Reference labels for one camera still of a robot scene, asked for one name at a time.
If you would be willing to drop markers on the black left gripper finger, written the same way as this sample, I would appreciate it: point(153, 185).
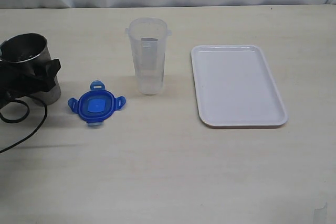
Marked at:
point(44, 74)

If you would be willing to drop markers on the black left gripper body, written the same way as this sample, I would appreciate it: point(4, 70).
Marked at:
point(15, 83)

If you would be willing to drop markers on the stainless steel cup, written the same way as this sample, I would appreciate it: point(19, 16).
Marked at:
point(20, 50)

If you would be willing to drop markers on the blue plastic lid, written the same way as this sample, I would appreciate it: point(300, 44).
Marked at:
point(96, 105)

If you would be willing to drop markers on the clear plastic container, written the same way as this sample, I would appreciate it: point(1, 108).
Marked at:
point(148, 37)

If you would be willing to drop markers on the white rectangular tray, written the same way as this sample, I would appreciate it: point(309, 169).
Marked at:
point(235, 88)

